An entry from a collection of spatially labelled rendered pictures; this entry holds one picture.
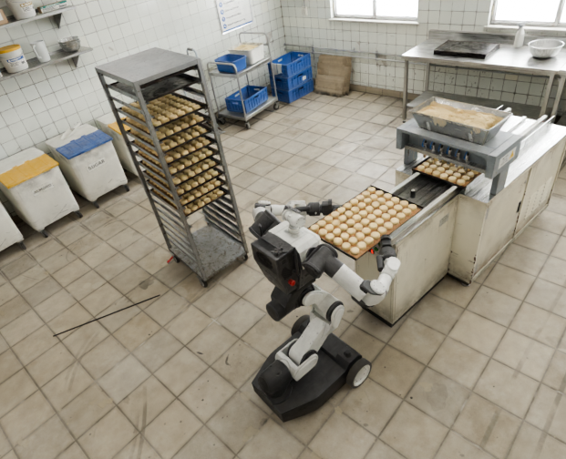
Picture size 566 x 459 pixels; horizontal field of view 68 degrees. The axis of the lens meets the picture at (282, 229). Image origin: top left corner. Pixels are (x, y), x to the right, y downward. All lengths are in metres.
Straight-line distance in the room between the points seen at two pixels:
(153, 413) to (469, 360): 2.13
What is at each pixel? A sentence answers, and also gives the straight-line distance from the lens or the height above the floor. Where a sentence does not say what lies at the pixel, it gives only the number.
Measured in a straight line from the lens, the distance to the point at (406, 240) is 2.69.
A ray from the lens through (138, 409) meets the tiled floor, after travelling 3.22.
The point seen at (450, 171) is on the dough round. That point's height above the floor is 0.92.
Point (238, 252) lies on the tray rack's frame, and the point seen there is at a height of 0.15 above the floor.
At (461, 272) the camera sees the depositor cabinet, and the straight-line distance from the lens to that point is 3.46.
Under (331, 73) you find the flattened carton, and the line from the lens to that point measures 7.08.
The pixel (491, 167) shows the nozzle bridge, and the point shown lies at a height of 1.11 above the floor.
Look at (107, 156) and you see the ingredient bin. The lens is 5.24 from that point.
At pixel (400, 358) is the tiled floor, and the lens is 3.08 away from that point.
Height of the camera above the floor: 2.54
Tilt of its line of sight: 38 degrees down
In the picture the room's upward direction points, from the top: 10 degrees counter-clockwise
